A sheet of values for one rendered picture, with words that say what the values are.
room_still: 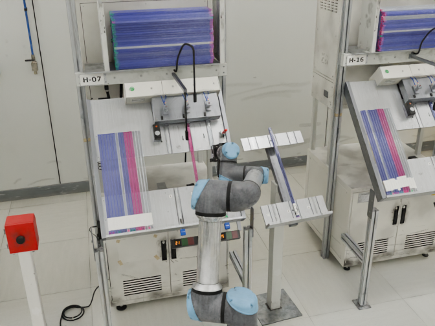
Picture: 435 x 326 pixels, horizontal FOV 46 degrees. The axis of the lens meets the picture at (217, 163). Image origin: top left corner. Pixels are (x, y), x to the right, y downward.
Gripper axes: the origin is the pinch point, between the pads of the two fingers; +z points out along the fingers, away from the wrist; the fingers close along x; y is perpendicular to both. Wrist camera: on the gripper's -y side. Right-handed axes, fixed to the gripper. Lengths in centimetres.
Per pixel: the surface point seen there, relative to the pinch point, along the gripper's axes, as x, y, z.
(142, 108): 32.9, 31.8, 9.6
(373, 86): -101, 34, 14
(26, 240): 94, -27, 6
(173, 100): 17.3, 33.4, 3.7
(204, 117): 2.4, 23.0, 1.8
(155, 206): 33.4, -18.5, -3.3
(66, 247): 86, -41, 125
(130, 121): 39.7, 25.1, 7.9
